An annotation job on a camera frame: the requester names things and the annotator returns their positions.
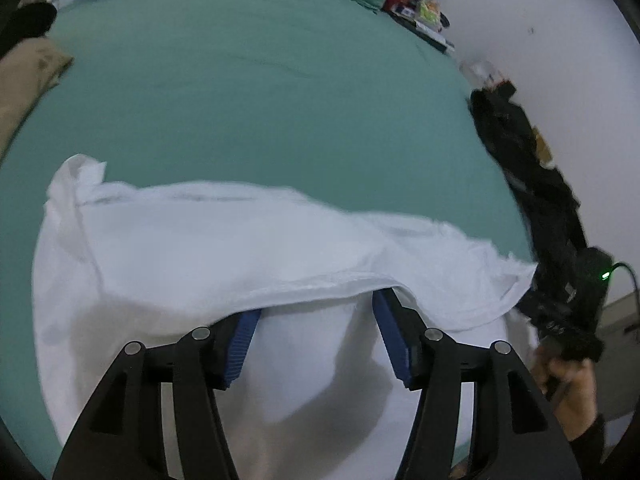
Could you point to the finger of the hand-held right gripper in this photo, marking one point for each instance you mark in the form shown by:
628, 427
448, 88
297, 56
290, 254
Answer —
532, 305

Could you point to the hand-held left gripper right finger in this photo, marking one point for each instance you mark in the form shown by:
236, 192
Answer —
395, 340

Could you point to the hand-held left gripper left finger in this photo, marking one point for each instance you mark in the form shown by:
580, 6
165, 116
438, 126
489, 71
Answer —
242, 342

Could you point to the white hoodie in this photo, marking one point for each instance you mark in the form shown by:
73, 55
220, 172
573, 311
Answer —
225, 240

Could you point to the person's right forearm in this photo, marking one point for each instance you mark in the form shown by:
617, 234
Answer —
590, 447

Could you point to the black clothes pile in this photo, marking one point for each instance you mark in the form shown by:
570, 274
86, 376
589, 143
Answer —
520, 160

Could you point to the black folded clothes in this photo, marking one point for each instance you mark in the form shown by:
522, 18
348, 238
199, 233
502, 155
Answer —
27, 22

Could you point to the person's right hand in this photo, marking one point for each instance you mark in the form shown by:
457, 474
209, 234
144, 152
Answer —
572, 385

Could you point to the cardboard box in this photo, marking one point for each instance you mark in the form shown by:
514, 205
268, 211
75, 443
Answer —
542, 147

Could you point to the white nightstand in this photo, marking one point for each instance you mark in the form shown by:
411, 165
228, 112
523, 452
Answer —
480, 70

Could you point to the bed with green sheet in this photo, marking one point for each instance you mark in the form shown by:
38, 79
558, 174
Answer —
250, 85

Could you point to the stack of books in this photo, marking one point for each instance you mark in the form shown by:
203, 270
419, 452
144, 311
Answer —
430, 35

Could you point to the yellow green packet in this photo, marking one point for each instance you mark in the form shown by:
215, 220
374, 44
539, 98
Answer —
429, 12

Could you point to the beige folded cloth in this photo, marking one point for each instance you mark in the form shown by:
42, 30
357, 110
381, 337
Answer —
27, 80

